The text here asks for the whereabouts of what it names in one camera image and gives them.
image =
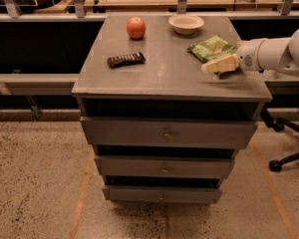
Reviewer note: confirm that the middle grey drawer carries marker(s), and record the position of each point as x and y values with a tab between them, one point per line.
163	166

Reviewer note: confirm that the bottom grey drawer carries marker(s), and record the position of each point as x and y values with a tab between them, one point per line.
161	194

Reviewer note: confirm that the grey drawer cabinet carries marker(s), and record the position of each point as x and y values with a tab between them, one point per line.
169	85

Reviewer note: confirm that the white bowl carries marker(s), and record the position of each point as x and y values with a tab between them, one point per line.
185	24

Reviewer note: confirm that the dark snack bar wrapper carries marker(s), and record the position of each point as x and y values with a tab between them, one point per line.
126	60

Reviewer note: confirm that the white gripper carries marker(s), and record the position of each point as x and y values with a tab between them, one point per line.
249	56

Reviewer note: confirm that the grey drawer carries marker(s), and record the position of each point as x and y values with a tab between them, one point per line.
161	194
168	132
163	166

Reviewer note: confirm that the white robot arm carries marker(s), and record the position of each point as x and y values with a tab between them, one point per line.
270	56

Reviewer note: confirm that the red apple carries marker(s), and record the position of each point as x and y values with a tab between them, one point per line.
136	27

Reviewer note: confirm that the top grey drawer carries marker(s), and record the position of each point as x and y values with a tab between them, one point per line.
168	132

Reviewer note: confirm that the green jalapeno chip bag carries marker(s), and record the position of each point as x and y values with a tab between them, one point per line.
211	48

